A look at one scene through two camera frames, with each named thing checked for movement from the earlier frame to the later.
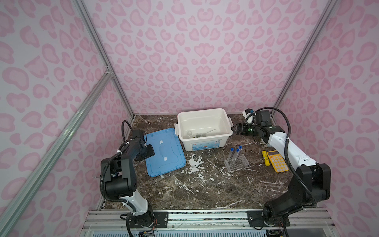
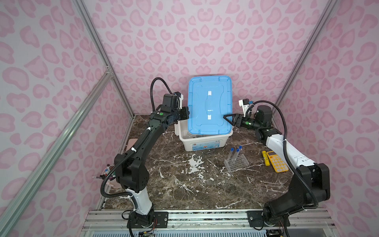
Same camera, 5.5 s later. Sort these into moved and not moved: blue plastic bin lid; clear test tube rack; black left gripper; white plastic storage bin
Moved: blue plastic bin lid; black left gripper
Not moved: clear test tube rack; white plastic storage bin
